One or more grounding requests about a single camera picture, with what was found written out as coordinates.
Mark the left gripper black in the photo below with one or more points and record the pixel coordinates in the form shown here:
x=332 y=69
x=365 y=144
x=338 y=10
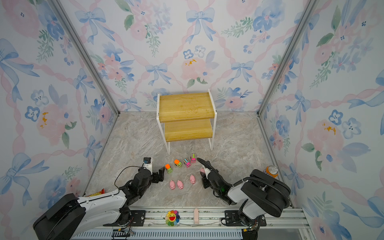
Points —
x=161 y=173

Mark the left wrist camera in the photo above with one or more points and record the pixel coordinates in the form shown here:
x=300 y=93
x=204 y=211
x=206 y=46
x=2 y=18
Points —
x=147 y=164

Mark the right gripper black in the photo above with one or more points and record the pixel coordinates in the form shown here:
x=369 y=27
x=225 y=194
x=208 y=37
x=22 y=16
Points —
x=204 y=180

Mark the pink toy truck blue top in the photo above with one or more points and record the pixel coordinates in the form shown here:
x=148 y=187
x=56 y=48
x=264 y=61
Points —
x=187 y=163

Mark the wooden two-tier shelf white frame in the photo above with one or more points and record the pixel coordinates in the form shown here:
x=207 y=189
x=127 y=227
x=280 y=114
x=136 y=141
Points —
x=186 y=117

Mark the red yellow snack packet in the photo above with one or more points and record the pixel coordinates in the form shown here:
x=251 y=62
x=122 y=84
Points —
x=97 y=193

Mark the rainbow smiling flower toy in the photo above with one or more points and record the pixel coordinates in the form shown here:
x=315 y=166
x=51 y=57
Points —
x=172 y=218

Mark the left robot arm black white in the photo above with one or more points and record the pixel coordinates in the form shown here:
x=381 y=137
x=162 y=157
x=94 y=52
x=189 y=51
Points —
x=71 y=215

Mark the pink toy truck green top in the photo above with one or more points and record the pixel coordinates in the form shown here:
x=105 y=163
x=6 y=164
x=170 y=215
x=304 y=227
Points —
x=193 y=158

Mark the green orange toy truck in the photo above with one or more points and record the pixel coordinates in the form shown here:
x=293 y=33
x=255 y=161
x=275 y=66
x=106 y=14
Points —
x=178 y=163
x=168 y=169

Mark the orange drink can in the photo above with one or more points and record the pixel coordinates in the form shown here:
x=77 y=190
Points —
x=272 y=171

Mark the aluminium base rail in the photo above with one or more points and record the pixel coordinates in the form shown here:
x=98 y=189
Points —
x=292 y=225

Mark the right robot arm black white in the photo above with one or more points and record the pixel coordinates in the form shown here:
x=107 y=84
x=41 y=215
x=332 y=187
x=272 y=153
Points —
x=259 y=194

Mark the pink rectangular block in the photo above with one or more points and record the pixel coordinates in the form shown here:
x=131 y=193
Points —
x=196 y=217

